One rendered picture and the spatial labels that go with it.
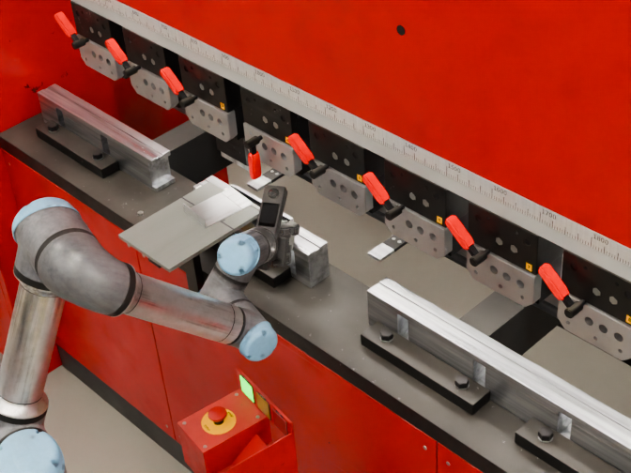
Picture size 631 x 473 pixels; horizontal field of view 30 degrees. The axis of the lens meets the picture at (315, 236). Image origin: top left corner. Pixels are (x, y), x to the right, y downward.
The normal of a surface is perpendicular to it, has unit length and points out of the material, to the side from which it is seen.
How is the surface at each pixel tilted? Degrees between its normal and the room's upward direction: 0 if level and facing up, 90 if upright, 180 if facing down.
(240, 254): 60
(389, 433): 90
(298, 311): 0
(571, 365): 0
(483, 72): 90
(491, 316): 0
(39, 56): 90
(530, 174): 90
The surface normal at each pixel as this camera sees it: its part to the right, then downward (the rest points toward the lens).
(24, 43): 0.70, 0.40
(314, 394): -0.72, 0.47
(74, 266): 0.11, -0.11
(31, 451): 0.00, -0.71
